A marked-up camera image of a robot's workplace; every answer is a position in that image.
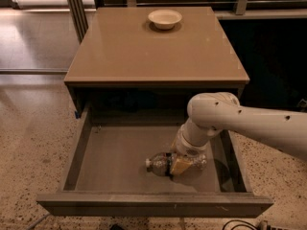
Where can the white ceramic bowl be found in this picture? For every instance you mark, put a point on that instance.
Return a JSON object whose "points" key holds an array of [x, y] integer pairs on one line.
{"points": [[165, 19]]}

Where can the clear plastic water bottle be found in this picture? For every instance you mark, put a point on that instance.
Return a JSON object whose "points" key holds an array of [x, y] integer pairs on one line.
{"points": [[160, 164]]}

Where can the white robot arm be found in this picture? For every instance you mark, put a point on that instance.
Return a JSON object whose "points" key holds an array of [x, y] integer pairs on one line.
{"points": [[211, 113]]}

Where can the open grey top drawer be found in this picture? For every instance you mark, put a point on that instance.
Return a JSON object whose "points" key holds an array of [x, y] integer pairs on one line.
{"points": [[106, 175]]}

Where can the grey cabinet with glossy top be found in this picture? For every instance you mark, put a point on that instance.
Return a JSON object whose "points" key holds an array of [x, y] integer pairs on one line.
{"points": [[122, 48]]}

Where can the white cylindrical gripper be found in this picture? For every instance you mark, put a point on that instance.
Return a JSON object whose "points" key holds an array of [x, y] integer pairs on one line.
{"points": [[189, 148]]}

